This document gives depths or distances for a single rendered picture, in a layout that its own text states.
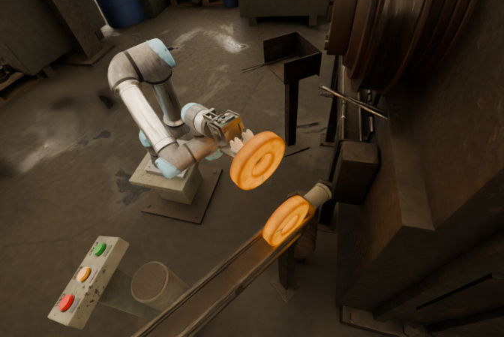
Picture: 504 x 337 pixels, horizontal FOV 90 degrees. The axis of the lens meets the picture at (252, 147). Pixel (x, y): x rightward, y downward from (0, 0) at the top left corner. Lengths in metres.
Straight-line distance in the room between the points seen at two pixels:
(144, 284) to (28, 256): 1.16
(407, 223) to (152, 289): 0.74
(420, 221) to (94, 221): 1.71
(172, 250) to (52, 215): 0.87
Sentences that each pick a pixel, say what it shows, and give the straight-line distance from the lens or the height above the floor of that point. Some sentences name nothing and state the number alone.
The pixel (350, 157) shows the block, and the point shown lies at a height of 0.80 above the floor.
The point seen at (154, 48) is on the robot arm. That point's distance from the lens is 1.01.
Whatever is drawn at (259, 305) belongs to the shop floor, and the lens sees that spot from 1.39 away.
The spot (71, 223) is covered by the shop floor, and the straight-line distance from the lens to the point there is 1.97.
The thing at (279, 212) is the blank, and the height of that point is 0.78.
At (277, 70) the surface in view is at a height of 0.60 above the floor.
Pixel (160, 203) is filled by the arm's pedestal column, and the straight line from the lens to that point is 1.71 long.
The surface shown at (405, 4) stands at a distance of 0.58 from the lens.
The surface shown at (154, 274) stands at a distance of 0.96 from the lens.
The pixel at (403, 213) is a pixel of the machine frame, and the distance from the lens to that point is 0.61.
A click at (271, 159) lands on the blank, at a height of 0.88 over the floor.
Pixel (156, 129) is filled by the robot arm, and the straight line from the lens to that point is 0.86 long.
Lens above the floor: 1.37
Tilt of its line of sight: 49 degrees down
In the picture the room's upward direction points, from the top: 8 degrees counter-clockwise
